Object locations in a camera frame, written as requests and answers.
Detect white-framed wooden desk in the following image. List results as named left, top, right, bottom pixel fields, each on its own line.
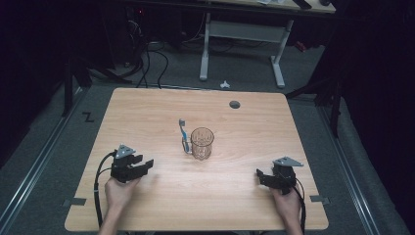
left=199, top=0, right=337, bottom=89

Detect blue and grey toothbrush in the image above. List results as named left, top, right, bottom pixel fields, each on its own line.
left=178, top=118, right=194, bottom=155

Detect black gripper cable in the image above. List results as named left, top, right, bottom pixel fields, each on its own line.
left=292, top=183, right=308, bottom=235
left=93, top=150, right=117, bottom=229

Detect metal floor rail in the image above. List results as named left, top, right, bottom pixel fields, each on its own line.
left=317, top=105, right=382, bottom=235
left=0, top=87, right=87, bottom=235

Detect black floor cables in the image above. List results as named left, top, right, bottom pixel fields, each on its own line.
left=123, top=19, right=170, bottom=90

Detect grey tape strip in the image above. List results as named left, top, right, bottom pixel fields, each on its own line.
left=309, top=194, right=331, bottom=206
left=62, top=197, right=88, bottom=209

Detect black metal stand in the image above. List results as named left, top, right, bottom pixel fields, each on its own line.
left=61, top=57, right=93, bottom=118
left=285, top=72, right=345, bottom=139

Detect clear glass mug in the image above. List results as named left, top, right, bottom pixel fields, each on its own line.
left=181, top=126, right=215, bottom=162

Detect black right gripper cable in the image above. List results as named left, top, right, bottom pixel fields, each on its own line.
left=292, top=183, right=308, bottom=235

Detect person's right hand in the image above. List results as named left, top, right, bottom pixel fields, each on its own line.
left=269, top=187, right=303, bottom=223

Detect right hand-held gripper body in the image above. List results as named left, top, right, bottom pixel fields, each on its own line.
left=272, top=156, right=304, bottom=196

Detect person's left hand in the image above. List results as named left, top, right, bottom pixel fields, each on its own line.
left=104, top=176, right=142, bottom=212

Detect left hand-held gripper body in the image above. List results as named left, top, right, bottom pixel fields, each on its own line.
left=110, top=144, right=145, bottom=184

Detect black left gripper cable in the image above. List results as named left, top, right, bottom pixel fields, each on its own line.
left=93, top=150, right=117, bottom=229

